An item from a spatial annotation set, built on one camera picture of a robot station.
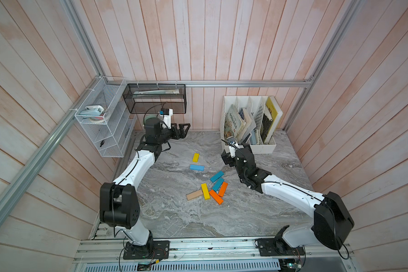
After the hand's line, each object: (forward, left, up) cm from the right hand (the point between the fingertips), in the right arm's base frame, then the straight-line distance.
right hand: (233, 145), depth 83 cm
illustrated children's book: (+23, -3, -6) cm, 24 cm away
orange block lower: (-18, +8, -21) cm, 29 cm away
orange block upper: (-13, +4, -22) cm, 26 cm away
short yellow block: (+7, +21, -21) cm, 30 cm away
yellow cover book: (+26, -25, +2) cm, 36 cm away
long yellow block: (-15, +14, -21) cm, 29 cm away
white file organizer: (+22, -13, -2) cm, 25 cm away
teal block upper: (-5, +8, -23) cm, 24 cm away
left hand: (+7, +25, +7) cm, 27 cm away
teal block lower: (-11, +7, -21) cm, 25 cm away
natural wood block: (-16, +19, -22) cm, 33 cm away
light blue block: (0, +19, -22) cm, 29 cm away
